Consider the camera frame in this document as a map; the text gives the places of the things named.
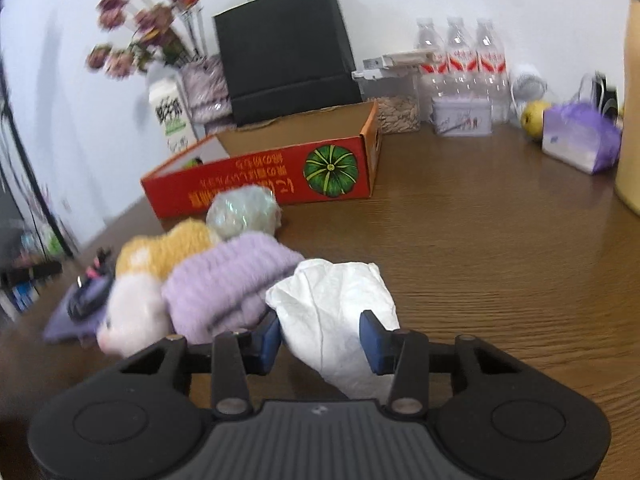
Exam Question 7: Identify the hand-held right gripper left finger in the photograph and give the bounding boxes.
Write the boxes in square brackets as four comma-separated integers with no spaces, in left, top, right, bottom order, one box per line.
[119,309,283,418]

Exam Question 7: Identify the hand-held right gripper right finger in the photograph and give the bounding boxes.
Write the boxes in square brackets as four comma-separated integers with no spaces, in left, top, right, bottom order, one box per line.
[359,309,522,414]

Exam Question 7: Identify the white tissue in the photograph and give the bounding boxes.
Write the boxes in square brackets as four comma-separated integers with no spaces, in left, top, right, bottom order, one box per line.
[265,258,401,401]

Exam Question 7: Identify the purple fluffy headband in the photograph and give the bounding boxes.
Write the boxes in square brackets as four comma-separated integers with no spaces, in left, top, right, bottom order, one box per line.
[161,232,306,345]

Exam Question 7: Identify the iridescent plastic bag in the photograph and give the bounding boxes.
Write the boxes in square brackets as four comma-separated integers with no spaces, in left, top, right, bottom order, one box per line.
[206,185,283,241]

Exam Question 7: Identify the yellow white plush toy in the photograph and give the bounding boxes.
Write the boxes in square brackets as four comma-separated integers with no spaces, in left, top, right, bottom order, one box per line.
[96,218,221,356]

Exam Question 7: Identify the red cardboard box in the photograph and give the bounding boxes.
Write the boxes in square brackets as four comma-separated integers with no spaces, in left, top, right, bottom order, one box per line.
[141,100,383,219]

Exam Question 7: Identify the purple cloth pouch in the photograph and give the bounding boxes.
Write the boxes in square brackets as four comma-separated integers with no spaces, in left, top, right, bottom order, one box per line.
[42,277,116,346]

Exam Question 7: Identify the clear lidded storage container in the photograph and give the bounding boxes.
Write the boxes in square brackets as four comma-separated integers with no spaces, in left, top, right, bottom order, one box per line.
[352,52,423,136]

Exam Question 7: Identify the grey printed tin box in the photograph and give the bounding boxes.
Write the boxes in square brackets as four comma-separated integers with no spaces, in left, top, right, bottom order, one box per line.
[431,96,495,137]

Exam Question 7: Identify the white green milk carton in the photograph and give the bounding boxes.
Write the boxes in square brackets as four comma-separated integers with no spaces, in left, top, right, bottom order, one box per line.
[147,74,199,156]

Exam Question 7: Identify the dark cluttered shelf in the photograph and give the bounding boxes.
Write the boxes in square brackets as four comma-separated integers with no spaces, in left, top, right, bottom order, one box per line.
[0,205,66,321]

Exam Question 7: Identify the purple marbled vase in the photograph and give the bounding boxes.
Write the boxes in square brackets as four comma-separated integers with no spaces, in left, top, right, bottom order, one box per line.
[180,55,236,123]

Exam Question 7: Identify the yellow green pear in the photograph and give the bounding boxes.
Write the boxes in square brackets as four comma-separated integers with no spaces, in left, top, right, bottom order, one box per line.
[520,101,553,141]

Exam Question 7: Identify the black paper bag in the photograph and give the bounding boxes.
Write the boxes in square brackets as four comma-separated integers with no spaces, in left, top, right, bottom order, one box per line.
[213,0,363,128]

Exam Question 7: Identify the purple tissue pack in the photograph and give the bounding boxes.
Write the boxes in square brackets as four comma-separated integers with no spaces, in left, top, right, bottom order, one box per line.
[541,101,623,176]

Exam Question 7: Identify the small white fan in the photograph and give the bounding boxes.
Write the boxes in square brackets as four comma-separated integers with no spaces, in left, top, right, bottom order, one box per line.
[509,62,550,111]

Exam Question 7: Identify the dried pink roses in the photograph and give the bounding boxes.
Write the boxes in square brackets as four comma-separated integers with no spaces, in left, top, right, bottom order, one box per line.
[85,0,206,81]

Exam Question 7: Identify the black white charger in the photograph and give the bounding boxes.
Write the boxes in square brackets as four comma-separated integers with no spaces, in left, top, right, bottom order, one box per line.
[580,72,621,116]

